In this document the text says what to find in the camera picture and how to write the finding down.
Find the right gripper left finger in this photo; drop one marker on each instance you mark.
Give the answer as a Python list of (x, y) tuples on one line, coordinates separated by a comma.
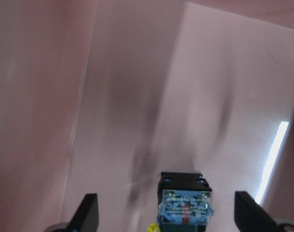
[(86, 218)]

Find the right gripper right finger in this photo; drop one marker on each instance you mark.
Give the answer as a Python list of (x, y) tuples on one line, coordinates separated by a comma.
[(250, 217)]

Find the yellow push button switch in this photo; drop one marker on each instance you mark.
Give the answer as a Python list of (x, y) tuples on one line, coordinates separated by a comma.
[(184, 203)]

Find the pink plastic bin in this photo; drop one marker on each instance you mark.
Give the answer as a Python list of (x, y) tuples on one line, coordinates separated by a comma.
[(104, 95)]

